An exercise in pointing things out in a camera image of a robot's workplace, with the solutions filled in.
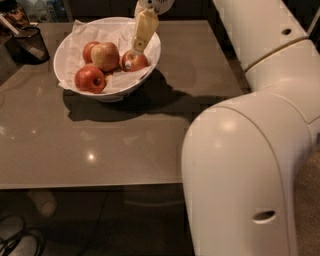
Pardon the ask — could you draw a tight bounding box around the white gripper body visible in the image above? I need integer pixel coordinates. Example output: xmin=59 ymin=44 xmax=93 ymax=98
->
xmin=137 ymin=0 xmax=175 ymax=15

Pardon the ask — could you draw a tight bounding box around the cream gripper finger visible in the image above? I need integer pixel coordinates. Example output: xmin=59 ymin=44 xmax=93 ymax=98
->
xmin=131 ymin=8 xmax=159 ymax=55

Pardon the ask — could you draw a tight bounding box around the red apple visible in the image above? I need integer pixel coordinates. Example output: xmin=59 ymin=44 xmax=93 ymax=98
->
xmin=82 ymin=41 xmax=98 ymax=63
xmin=121 ymin=50 xmax=149 ymax=72
xmin=74 ymin=66 xmax=106 ymax=94

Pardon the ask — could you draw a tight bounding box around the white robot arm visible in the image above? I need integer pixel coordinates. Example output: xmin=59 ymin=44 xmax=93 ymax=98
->
xmin=181 ymin=0 xmax=320 ymax=256

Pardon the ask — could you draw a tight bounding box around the yellow-red apple centre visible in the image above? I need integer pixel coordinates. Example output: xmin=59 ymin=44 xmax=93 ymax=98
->
xmin=91 ymin=42 xmax=120 ymax=72

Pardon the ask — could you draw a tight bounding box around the white bowl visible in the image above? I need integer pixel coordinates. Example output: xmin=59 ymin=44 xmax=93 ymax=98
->
xmin=53 ymin=16 xmax=162 ymax=103

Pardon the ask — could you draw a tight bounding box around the white paper liner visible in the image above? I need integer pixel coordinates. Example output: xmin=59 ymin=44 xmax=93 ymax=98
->
xmin=58 ymin=16 xmax=162 ymax=95

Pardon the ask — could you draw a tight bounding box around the white utensil in holder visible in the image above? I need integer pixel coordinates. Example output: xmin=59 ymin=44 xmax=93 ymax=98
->
xmin=0 ymin=15 xmax=45 ymax=59

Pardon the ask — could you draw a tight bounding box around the black mesh pen holder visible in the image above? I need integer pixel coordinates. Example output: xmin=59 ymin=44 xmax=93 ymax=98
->
xmin=14 ymin=27 xmax=50 ymax=65

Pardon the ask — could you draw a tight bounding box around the black cable on floor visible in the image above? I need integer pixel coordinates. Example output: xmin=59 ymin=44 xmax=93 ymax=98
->
xmin=0 ymin=213 xmax=46 ymax=256

